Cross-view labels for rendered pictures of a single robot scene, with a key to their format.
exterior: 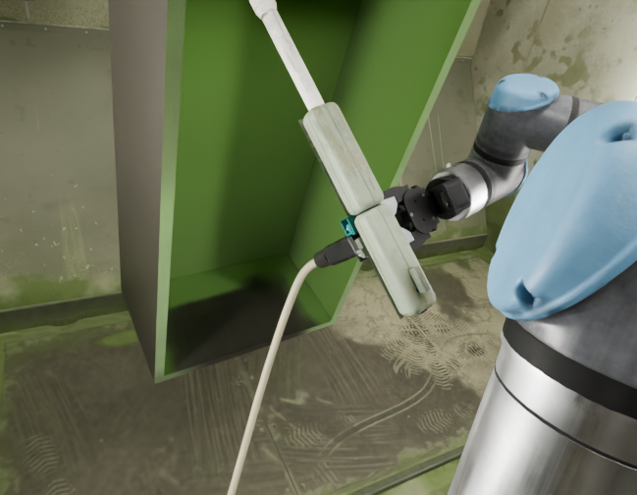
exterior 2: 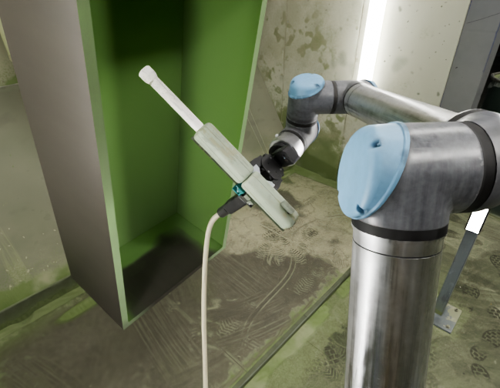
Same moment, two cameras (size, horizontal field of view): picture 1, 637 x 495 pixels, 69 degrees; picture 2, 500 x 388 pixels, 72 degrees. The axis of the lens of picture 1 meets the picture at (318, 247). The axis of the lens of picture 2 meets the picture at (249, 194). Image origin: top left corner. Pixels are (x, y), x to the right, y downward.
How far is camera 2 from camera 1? 0.20 m
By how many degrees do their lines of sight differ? 12
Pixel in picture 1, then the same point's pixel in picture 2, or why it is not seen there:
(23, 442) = not seen: outside the picture
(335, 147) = (219, 148)
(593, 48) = (323, 23)
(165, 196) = (108, 205)
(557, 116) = (327, 94)
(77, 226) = (9, 244)
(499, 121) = (298, 104)
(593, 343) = (388, 219)
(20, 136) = not seen: outside the picture
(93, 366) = (61, 339)
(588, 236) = (377, 184)
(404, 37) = (219, 58)
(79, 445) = not seen: outside the picture
